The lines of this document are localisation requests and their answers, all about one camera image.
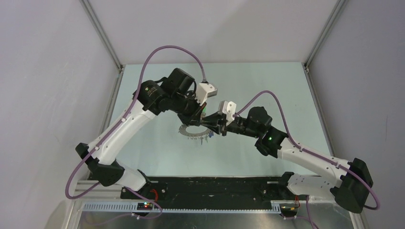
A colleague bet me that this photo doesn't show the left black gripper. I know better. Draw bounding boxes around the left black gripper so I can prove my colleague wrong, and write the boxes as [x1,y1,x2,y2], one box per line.
[170,92,207,127]

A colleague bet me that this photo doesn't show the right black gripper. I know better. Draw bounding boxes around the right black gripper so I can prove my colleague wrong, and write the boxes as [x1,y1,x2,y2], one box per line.
[201,111,261,138]

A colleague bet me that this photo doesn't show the keys with tags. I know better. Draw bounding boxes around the keys with tags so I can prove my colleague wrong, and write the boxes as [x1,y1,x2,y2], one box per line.
[199,131,214,145]

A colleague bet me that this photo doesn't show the large metal keyring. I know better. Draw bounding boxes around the large metal keyring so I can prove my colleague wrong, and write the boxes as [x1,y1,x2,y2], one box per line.
[178,125,213,140]

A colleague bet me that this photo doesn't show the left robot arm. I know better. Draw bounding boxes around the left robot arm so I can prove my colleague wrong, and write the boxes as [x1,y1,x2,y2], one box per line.
[75,68,201,199]

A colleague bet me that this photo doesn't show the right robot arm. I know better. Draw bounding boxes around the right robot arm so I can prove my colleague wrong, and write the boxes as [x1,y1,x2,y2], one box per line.
[200,104,375,213]

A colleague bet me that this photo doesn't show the left controller board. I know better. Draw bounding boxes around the left controller board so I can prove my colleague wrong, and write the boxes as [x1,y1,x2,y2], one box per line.
[137,202,154,211]

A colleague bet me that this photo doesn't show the controller board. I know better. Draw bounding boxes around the controller board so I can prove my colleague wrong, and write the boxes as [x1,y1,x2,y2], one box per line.
[137,202,154,211]
[280,206,299,211]

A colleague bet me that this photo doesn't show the right controller board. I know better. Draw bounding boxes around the right controller board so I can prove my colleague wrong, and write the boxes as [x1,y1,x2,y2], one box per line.
[280,206,299,211]

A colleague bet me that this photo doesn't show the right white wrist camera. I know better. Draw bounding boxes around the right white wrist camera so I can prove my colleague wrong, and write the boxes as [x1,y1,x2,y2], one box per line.
[218,100,236,115]

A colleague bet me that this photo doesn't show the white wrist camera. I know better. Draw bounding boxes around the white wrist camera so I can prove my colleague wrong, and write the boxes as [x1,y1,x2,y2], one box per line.
[218,100,236,115]
[195,83,218,105]

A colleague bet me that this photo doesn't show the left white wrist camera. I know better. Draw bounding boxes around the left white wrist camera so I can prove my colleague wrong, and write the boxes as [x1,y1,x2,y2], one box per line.
[195,83,218,105]

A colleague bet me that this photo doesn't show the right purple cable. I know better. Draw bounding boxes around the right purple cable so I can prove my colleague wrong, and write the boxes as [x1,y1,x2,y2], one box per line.
[233,90,382,211]

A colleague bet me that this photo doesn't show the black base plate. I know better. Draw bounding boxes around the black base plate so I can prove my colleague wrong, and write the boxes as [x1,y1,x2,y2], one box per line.
[137,176,306,210]

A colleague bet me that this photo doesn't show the slotted cable duct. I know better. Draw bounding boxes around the slotted cable duct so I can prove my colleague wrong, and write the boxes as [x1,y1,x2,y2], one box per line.
[82,202,282,214]

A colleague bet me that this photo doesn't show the left aluminium frame post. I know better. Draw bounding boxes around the left aluminium frame post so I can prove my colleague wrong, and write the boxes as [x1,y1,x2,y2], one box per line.
[79,0,123,73]

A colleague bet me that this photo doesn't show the aluminium frame post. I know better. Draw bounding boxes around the aluminium frame post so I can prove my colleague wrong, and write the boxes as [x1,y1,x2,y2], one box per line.
[303,0,349,73]
[79,0,123,73]

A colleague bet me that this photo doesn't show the right aluminium frame post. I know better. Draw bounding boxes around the right aluminium frame post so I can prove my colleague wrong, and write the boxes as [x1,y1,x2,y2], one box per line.
[303,0,349,73]

